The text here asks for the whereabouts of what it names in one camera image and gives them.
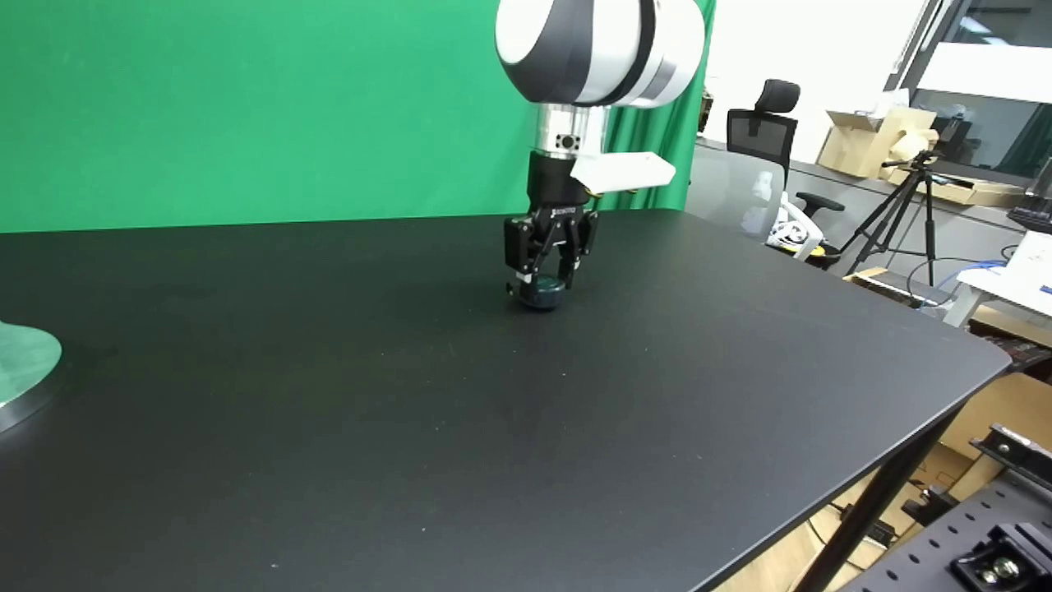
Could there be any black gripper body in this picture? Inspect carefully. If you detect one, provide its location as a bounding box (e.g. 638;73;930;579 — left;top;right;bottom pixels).
504;150;598;267

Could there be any dark blue tape measure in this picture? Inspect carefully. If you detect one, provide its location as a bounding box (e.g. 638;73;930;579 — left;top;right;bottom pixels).
511;277;567;313

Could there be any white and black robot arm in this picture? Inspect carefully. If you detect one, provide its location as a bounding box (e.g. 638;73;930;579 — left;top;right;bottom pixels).
494;0;707;309

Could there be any grey chair back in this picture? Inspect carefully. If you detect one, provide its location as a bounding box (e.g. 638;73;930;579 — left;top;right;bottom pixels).
687;146;782;240

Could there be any black office chair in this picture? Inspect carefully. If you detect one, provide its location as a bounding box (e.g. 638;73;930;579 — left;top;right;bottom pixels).
727;78;801;184

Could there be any open cardboard box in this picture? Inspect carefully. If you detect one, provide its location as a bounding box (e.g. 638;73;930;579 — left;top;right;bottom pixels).
819;107;938;179

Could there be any green backdrop curtain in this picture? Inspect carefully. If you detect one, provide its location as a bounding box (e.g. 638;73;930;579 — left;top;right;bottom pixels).
0;0;719;237

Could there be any black perforated optical breadboard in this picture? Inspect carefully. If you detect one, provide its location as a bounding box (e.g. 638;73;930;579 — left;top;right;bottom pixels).
843;476;1052;592

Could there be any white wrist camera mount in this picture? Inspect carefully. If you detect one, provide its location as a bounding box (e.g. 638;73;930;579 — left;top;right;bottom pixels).
573;150;674;195

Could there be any black camera tripod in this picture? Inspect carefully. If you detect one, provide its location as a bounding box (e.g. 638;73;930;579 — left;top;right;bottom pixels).
843;148;938;281

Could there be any black metal clamp bracket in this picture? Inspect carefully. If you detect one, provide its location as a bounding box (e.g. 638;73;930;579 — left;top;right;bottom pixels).
975;423;1052;491

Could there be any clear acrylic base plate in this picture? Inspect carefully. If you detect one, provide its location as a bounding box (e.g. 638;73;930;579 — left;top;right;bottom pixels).
0;323;63;423

